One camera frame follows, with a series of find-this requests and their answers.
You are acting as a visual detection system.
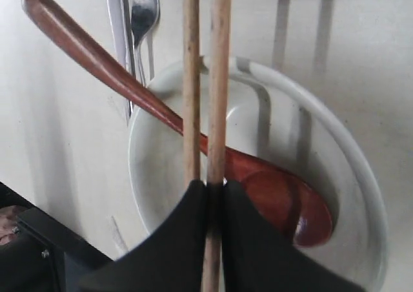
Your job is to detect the stainless steel knife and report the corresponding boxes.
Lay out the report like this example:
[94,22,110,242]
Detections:
[103,0,133,118]

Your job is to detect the black metal frame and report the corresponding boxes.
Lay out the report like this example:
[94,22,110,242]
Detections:
[1,184,112,291]

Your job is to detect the brown wooden spoon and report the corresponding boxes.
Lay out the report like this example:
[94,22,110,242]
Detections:
[22,0,333,247]

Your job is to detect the grey ceramic bowl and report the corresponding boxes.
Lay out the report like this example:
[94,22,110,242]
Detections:
[128,57,388,291]

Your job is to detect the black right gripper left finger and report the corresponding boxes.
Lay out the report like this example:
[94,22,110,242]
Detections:
[79,180,208,291]

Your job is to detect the brown wooden chopstick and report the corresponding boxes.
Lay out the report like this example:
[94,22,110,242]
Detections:
[201,0,231,291]
[183,0,200,184]

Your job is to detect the stainless steel fork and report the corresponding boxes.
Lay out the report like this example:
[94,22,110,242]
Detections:
[130,0,159,87]

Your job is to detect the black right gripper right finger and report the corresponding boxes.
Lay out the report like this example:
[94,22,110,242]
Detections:
[221,180,363,291]

